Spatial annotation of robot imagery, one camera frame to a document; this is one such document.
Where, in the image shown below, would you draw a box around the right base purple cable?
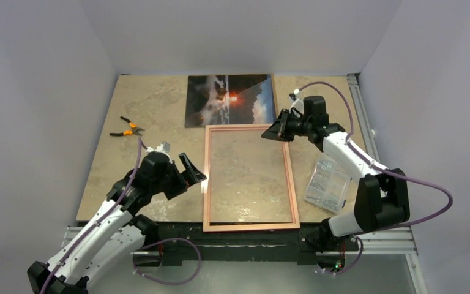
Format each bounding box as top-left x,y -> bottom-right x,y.
318,237 -> 364,277

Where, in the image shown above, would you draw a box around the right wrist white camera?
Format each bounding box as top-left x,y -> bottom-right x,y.
289,89 -> 304,117

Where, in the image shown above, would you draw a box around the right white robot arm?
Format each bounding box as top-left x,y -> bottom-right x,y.
261,96 -> 410,249

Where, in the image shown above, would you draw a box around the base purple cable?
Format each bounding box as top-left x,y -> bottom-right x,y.
318,237 -> 364,277
132,237 -> 202,287

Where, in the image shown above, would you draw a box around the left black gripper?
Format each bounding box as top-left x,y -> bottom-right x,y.
151,153 -> 206,200

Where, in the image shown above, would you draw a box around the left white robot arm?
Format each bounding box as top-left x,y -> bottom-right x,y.
27,151 -> 207,293

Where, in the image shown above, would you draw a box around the brown backing board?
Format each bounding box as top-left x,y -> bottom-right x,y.
270,73 -> 280,119

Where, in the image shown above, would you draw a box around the sunset landscape photo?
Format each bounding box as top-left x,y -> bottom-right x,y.
184,73 -> 277,128

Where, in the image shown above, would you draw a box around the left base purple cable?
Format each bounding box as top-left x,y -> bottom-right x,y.
132,237 -> 202,287

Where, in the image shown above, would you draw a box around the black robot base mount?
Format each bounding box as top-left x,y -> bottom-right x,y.
134,222 -> 360,268

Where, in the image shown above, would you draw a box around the orange handled pliers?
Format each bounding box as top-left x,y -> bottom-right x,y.
109,116 -> 146,138

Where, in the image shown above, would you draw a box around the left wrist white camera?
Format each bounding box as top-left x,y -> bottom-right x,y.
145,141 -> 171,162

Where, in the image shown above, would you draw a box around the wrist white camera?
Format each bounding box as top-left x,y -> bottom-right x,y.
145,141 -> 171,162
289,89 -> 304,117

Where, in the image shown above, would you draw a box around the pink picture frame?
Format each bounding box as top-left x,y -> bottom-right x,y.
201,124 -> 300,232

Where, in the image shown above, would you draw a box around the clear plastic screw box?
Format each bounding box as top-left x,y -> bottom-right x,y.
304,153 -> 351,214

